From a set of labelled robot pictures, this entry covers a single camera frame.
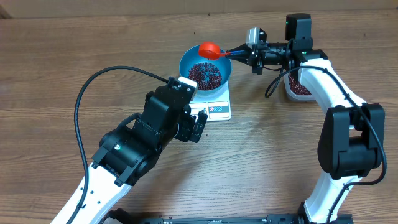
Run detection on red beans in bowl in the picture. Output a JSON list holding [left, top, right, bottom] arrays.
[[188, 62, 222, 91]]

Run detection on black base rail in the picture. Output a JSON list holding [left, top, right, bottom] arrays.
[[133, 214, 305, 224]]

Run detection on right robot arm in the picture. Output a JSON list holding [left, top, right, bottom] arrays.
[[226, 13, 387, 223]]

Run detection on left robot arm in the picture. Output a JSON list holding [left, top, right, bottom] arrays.
[[53, 87, 207, 223]]

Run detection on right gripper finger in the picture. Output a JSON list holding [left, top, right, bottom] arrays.
[[229, 54, 252, 65], [226, 44, 252, 54]]

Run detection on clear plastic container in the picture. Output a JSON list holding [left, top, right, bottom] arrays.
[[284, 74, 315, 101]]

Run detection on red adzuki beans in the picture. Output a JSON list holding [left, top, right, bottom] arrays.
[[288, 74, 311, 95]]

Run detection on orange measuring scoop blue handle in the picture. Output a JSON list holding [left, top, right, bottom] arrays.
[[198, 42, 230, 60]]

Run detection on white digital kitchen scale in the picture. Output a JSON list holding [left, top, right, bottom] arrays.
[[190, 82, 231, 122]]

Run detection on blue plastic bowl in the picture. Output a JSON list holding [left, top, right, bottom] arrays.
[[179, 45, 232, 86]]

